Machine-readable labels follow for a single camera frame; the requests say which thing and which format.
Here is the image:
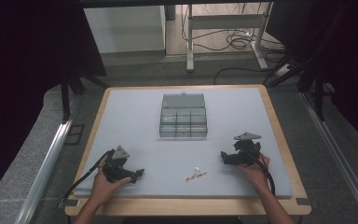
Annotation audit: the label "white cabinet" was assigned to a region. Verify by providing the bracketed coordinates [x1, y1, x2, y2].
[83, 5, 168, 54]

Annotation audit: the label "wooden table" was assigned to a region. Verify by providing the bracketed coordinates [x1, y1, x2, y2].
[63, 83, 312, 217]

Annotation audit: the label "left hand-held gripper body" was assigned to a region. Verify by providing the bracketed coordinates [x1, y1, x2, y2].
[102, 145, 135, 184]

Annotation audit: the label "black metal stand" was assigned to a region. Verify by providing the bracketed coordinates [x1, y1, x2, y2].
[59, 73, 110, 123]
[262, 6, 349, 122]

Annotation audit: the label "grey foam mat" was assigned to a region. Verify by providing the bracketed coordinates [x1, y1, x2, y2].
[73, 87, 294, 200]

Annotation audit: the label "person's right hand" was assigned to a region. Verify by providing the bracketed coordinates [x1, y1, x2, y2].
[235, 153, 271, 191]

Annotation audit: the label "white metal desk frame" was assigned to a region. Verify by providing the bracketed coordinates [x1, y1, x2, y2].
[186, 2, 274, 73]

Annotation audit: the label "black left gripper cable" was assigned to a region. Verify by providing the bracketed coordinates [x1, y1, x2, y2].
[60, 149, 116, 203]

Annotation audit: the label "black floor cables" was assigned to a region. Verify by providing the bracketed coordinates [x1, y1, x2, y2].
[181, 4, 285, 86]

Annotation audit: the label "dark curtain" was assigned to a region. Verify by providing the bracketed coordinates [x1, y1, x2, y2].
[0, 0, 108, 209]
[265, 0, 358, 153]

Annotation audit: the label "white power strip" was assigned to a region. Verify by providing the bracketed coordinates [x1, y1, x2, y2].
[274, 63, 292, 77]

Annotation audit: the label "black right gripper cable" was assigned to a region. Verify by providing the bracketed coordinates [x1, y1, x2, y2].
[240, 147, 277, 197]

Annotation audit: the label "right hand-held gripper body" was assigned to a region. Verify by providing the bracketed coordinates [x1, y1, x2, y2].
[227, 132, 263, 166]

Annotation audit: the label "clear plastic compartment box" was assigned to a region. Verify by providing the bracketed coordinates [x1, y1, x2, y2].
[158, 91, 209, 138]

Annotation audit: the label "person's left hand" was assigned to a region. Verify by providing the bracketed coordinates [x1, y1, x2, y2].
[89, 154, 132, 207]

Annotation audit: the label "aluminium rail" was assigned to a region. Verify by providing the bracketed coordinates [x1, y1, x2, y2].
[14, 119, 74, 224]
[300, 91, 358, 224]

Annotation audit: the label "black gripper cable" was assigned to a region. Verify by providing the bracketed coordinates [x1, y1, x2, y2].
[60, 149, 116, 203]
[240, 147, 277, 197]

